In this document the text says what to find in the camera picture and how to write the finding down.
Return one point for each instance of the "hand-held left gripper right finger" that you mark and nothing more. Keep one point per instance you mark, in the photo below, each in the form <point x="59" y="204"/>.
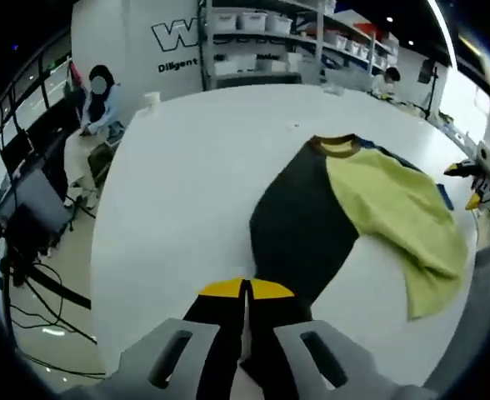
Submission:
<point x="274" y="333"/>

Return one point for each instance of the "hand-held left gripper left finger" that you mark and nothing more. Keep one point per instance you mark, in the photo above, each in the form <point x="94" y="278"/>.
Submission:
<point x="216" y="333"/>

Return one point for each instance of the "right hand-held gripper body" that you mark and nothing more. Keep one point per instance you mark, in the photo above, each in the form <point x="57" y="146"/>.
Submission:
<point x="488" y="156"/>

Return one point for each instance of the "yellow grey blue garment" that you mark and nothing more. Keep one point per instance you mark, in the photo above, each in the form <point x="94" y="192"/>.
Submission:
<point x="303" y="216"/>

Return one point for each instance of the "ceiling light strip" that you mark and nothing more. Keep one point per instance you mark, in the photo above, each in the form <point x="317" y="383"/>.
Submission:
<point x="443" y="29"/>

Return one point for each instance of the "white crumpled cloth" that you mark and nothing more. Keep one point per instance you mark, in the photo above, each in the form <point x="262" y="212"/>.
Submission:
<point x="334" y="89"/>

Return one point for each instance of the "dark flat screen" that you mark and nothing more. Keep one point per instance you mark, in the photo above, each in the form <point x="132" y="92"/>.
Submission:
<point x="41" y="200"/>

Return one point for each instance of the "grey office chair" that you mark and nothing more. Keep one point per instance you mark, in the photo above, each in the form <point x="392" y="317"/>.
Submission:
<point x="112" y="134"/>

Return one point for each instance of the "white cup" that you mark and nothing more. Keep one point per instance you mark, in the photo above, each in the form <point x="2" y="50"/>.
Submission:
<point x="152" y="101"/>

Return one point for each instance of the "grey metal shelf rack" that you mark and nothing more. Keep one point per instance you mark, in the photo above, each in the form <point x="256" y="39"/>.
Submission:
<point x="249" y="36"/>

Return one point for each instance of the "row of white storage bins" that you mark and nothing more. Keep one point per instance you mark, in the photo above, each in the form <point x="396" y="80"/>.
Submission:
<point x="251" y="21"/>

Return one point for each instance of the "black desk monitor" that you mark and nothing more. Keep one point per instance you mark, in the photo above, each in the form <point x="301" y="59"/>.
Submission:
<point x="18" y="152"/>

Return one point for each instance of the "red hanging cloth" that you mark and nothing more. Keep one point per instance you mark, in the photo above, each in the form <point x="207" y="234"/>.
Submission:
<point x="75" y="75"/>

